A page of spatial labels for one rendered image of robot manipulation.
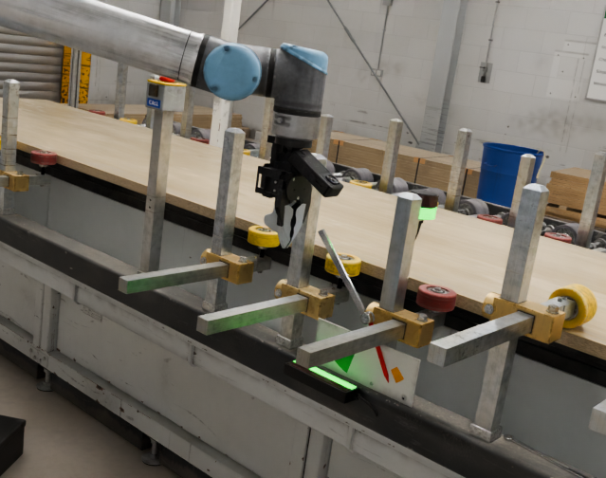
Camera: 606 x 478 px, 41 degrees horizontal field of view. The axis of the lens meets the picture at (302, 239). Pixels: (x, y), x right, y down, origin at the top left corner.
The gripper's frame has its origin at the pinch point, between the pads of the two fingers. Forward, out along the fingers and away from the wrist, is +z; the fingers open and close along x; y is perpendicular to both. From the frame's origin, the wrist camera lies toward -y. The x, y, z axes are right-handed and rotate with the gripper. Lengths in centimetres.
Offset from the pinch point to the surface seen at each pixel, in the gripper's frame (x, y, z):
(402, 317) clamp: -14.2, -19.5, 11.5
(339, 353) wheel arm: 6.4, -20.1, 14.3
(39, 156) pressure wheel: -27, 128, 8
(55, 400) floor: -41, 131, 98
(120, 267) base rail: -18, 72, 28
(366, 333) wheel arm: -2.3, -19.5, 12.5
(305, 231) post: -15.4, 8.3, 1.4
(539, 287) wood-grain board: -54, -30, 8
